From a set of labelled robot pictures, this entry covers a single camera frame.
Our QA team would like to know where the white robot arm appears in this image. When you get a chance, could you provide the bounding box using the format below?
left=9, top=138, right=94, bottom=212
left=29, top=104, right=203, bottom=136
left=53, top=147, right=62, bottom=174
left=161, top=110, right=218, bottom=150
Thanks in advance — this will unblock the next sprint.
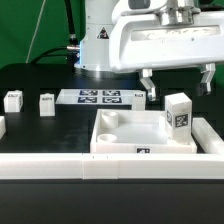
left=75, top=0, right=224, bottom=100

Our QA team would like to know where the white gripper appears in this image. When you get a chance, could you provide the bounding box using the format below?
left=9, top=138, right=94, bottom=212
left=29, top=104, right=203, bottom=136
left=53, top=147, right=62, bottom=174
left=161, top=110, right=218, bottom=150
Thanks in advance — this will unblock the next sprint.
left=109, top=0, right=224, bottom=101

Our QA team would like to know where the white marker sheet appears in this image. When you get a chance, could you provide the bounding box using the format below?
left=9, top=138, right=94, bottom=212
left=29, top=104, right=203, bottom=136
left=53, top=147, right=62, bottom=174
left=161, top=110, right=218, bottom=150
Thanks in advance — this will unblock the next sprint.
left=56, top=89, right=144, bottom=105

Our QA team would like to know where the white square tabletop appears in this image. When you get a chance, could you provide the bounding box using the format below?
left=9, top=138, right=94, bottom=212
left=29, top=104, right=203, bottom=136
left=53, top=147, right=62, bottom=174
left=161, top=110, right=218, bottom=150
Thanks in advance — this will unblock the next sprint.
left=90, top=109, right=197, bottom=154

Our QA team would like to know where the white thin cable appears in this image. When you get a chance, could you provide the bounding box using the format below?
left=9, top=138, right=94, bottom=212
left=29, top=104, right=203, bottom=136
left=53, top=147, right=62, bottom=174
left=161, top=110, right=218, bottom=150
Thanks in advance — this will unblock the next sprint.
left=25, top=0, right=48, bottom=64

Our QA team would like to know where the black cable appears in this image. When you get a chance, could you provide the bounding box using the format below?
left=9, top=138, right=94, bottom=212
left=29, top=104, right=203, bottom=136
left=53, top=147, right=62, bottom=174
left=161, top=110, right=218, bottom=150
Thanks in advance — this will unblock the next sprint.
left=29, top=0, right=82, bottom=65

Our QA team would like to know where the white U-shaped fence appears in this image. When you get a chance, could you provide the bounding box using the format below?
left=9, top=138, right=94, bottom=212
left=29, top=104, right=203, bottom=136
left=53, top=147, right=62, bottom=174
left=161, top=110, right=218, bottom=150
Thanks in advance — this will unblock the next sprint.
left=0, top=114, right=224, bottom=180

